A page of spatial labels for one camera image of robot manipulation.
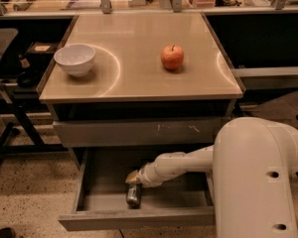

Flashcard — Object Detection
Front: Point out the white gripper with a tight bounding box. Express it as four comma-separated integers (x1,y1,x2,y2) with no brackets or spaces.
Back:
125,163,163,187

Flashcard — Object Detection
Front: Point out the silver blue redbull can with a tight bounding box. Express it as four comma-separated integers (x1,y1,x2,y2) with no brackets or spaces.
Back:
126,183,141,207

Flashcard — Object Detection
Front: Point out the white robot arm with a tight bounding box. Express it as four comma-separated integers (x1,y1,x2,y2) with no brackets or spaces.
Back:
126,117,298,238

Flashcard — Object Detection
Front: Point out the closed top drawer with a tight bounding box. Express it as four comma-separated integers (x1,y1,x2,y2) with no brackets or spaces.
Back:
53,117,229,148

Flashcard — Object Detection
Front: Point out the open middle drawer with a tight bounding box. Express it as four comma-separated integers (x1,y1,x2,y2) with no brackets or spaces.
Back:
59,147,215,231

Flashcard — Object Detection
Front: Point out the grey drawer cabinet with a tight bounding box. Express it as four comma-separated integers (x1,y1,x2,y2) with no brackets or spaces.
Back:
36,11,246,171

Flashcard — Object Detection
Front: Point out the red apple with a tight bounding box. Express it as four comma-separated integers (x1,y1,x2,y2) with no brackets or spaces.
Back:
161,45,184,70

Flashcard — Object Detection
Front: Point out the white ceramic bowl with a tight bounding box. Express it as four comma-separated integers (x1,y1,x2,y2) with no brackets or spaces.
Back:
54,44,95,77

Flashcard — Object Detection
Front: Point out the black office chair left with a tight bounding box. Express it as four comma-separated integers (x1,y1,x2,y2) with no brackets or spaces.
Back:
0,28,21,186

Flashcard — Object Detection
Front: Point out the black shoe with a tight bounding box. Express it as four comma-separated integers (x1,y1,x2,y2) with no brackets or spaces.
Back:
0,227,15,238

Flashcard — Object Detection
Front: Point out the dark bottle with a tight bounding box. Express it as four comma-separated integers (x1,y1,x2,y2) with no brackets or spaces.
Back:
17,55,39,87

